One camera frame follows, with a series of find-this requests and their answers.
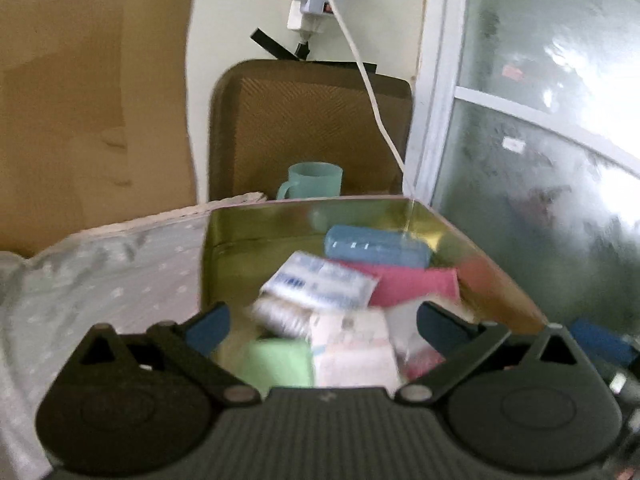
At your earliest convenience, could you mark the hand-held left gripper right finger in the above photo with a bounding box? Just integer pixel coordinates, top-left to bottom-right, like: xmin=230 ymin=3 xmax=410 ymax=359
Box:
xmin=395 ymin=301 xmax=588 ymax=405

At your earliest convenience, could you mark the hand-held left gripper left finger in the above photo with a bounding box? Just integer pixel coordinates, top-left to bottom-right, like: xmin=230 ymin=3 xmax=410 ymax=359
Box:
xmin=75 ymin=302 xmax=263 ymax=406

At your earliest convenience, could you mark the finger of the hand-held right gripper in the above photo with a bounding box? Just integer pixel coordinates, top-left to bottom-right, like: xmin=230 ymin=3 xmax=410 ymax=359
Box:
xmin=569 ymin=316 xmax=640 ymax=402

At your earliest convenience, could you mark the clear plastic packet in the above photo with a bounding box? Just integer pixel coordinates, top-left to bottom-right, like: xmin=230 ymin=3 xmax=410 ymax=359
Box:
xmin=385 ymin=300 xmax=451 ymax=381

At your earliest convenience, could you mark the pink fluffy cloth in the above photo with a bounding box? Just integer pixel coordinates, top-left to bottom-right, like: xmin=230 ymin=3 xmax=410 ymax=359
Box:
xmin=330 ymin=259 xmax=460 ymax=311

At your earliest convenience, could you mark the cotton swab bag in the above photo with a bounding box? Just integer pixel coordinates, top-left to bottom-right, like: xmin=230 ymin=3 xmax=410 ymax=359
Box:
xmin=247 ymin=297 xmax=321 ymax=338

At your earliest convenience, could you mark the green cloth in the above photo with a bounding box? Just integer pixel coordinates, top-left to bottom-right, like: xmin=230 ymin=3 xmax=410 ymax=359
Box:
xmin=232 ymin=338 xmax=316 ymax=391

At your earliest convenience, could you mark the blue plastic case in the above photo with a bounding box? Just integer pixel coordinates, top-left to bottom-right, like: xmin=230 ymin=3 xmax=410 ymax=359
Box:
xmin=324 ymin=225 xmax=432 ymax=270

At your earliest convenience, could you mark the pink tin box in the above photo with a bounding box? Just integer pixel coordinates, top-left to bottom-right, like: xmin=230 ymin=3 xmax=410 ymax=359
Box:
xmin=199 ymin=195 xmax=551 ymax=391

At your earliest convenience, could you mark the white blue printed packet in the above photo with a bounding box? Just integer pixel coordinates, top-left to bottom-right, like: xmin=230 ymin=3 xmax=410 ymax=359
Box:
xmin=261 ymin=251 xmax=378 ymax=310

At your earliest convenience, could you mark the grey floral bedsheet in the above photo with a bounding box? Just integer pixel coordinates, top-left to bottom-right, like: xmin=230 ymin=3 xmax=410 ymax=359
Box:
xmin=0 ymin=191 xmax=266 ymax=480

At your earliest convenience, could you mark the teal plastic cup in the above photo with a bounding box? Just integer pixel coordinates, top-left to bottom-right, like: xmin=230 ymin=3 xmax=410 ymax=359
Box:
xmin=276 ymin=161 xmax=344 ymax=201

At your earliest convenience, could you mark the frosted glass window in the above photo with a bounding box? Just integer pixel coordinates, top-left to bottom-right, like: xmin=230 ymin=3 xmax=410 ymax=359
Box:
xmin=412 ymin=0 xmax=640 ymax=356

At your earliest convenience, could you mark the brown woven chair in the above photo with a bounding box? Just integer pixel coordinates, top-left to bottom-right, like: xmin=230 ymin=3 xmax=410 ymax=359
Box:
xmin=207 ymin=58 xmax=414 ymax=202

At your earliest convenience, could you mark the wooden board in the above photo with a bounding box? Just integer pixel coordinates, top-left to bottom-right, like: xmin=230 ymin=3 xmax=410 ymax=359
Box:
xmin=0 ymin=0 xmax=198 ymax=256

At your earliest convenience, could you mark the black tape strip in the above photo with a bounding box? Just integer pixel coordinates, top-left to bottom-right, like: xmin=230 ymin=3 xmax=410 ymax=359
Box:
xmin=250 ymin=27 xmax=378 ymax=73

